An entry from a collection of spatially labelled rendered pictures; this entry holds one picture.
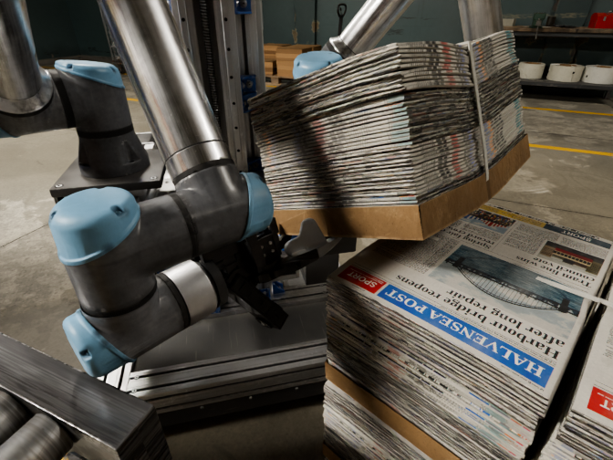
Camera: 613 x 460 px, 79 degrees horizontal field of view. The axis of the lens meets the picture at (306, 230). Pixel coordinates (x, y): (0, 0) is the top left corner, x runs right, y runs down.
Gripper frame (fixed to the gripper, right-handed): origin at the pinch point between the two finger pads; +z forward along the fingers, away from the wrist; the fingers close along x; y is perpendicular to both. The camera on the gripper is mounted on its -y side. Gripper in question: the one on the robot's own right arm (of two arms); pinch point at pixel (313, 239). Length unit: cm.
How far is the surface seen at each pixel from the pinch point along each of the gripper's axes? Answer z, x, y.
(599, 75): 601, 64, -25
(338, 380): -6.0, -3.9, -22.1
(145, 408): -32.7, -6.3, -4.4
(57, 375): -37.6, 3.7, -0.6
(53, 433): -40.0, -2.0, -3.5
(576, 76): 595, 88, -19
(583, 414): -5.4, -36.7, -13.3
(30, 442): -41.7, -1.9, -2.9
